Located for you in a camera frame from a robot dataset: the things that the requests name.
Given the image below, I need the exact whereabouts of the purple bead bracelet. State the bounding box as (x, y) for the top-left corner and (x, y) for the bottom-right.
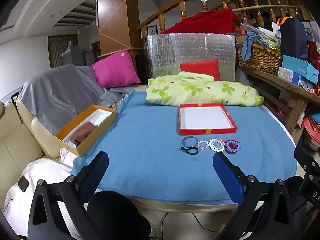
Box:
(224, 140), (241, 154)

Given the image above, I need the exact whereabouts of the wooden stair railing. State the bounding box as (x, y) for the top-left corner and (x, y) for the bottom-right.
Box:
(137, 0), (310, 39)

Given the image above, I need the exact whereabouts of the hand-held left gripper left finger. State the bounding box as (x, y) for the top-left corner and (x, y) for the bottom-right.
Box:
(27, 151), (110, 240)

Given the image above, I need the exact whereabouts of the navy bag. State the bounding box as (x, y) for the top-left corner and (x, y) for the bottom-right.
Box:
(279, 17), (308, 62)

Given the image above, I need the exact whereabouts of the orange cardboard box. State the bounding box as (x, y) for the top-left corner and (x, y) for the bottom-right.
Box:
(54, 104), (117, 158)

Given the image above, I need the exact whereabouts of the small white box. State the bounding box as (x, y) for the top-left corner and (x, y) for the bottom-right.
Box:
(278, 67), (300, 85)

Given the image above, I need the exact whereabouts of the dark grey bangle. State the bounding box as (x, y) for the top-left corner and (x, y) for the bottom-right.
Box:
(182, 136), (198, 148)

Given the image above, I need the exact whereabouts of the wooden bench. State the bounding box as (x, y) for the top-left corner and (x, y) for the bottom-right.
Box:
(239, 65), (320, 138)

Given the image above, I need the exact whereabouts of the blue table cloth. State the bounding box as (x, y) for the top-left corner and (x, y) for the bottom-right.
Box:
(71, 90), (298, 205)

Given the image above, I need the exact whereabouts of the silver foil panel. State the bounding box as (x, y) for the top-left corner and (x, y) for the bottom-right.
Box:
(142, 32), (237, 83)

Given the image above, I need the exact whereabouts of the coral bag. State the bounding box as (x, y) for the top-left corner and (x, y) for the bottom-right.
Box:
(301, 114), (320, 147)

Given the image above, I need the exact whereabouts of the cream leather sofa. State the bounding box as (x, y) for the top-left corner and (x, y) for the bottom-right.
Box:
(0, 101), (63, 205)

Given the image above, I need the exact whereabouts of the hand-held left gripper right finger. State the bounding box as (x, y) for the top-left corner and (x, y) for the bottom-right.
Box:
(212, 151), (293, 240)

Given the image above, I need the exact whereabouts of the light blue box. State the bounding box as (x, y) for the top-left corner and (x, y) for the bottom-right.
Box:
(282, 54), (319, 85)

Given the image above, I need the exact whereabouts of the black cord bracelet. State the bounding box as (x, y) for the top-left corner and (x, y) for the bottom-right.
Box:
(179, 146), (199, 155)

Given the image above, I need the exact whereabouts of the black phone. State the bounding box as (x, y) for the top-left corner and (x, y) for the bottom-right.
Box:
(17, 176), (30, 192)

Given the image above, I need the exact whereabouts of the person's right leg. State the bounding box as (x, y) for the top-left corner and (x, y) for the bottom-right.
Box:
(284, 176), (310, 240)

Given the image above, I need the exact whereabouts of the brown folded cloth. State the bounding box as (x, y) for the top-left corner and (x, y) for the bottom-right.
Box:
(70, 121), (98, 148)

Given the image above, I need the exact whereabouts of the red blanket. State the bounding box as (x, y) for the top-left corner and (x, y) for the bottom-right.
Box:
(160, 8), (240, 34)

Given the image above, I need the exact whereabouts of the magenta cushion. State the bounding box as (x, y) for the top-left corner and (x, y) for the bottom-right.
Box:
(92, 50), (141, 89)

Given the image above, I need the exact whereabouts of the green floral quilt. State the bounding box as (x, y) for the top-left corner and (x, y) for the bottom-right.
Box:
(146, 71), (265, 107)

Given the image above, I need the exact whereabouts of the white blanket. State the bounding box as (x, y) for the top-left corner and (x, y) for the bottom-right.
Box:
(4, 157), (100, 240)

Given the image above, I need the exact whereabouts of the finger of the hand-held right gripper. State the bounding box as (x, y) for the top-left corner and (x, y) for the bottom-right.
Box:
(294, 145), (320, 175)

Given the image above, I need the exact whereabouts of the pale pink cloth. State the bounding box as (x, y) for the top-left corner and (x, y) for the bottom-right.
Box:
(59, 147), (78, 167)

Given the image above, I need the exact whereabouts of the person's leg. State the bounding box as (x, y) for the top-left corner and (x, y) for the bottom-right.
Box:
(86, 191), (152, 240)
(284, 176), (310, 240)

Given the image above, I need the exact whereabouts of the red cushion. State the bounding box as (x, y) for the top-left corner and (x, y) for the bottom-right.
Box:
(179, 60), (220, 82)

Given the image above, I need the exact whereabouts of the grey cloth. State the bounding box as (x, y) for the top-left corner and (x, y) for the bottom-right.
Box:
(18, 64), (135, 135)

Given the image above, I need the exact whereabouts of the wicker basket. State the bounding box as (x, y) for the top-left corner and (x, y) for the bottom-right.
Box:
(236, 42), (283, 75)

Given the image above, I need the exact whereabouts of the red shallow box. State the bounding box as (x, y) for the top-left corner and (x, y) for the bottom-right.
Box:
(179, 103), (237, 136)

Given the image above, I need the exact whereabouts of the person's left leg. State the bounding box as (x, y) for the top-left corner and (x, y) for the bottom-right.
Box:
(86, 191), (152, 240)

